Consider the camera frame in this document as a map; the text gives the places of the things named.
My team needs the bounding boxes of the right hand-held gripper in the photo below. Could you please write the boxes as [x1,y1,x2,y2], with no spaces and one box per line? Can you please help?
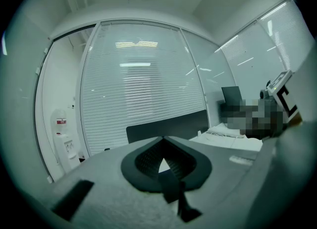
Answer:
[260,70,302,123]

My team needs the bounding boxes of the person's right forearm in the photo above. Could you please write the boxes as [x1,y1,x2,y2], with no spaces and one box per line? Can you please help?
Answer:
[288,113,304,127]

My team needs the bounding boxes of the clear water jug red label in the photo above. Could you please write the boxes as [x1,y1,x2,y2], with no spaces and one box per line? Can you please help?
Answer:
[50,108,68,136]

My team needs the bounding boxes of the black monitor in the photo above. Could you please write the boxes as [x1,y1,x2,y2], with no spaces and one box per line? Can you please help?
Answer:
[220,86,244,107]

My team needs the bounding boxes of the black desk divider panel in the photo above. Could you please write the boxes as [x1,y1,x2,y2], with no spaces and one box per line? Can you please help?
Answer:
[125,110,210,145]

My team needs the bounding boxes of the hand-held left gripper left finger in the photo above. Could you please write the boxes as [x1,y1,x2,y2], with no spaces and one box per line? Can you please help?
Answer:
[51,136,181,229]

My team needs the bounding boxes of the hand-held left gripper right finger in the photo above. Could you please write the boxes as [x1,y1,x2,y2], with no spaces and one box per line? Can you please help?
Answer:
[165,136,260,229]

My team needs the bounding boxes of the white water dispenser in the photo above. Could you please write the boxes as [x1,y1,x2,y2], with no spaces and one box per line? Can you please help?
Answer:
[53,133,82,174]

